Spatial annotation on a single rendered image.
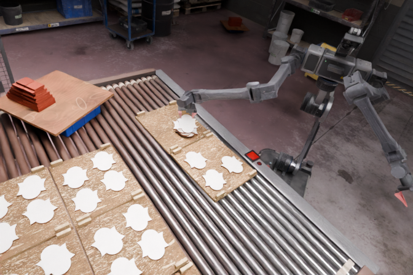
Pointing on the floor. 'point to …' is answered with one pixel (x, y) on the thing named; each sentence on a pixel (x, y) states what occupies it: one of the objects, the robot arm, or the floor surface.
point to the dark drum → (163, 22)
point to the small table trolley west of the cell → (128, 17)
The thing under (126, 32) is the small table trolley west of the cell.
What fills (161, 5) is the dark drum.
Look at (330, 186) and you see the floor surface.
